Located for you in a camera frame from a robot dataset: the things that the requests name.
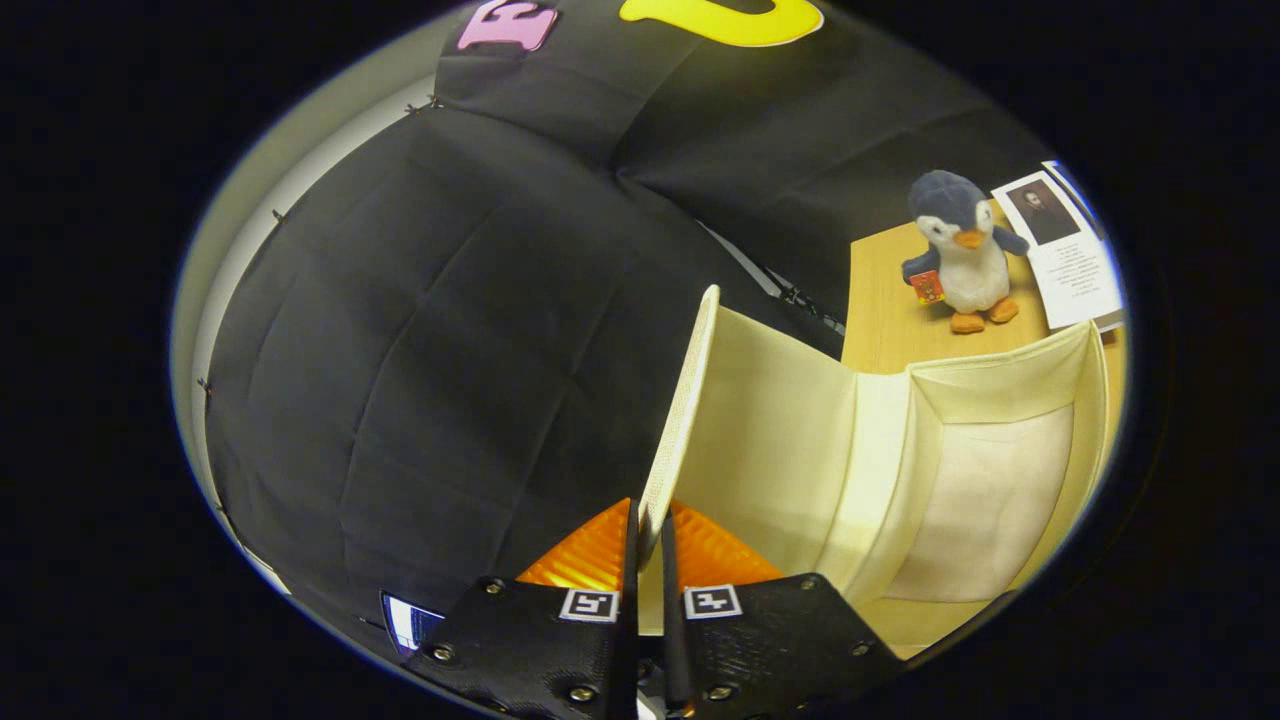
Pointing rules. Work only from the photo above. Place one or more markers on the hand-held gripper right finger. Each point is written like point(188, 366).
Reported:
point(680, 660)

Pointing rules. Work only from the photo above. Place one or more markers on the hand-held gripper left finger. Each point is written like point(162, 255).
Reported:
point(625, 660)

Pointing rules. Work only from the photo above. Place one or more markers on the beige fabric storage box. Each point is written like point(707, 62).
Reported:
point(780, 440)

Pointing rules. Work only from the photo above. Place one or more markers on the computer monitor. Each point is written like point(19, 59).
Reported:
point(405, 620)

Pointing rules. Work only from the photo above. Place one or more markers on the grey penguin plush toy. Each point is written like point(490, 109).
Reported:
point(965, 265)

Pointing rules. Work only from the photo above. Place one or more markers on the white book with portrait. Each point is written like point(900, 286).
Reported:
point(1075, 270)

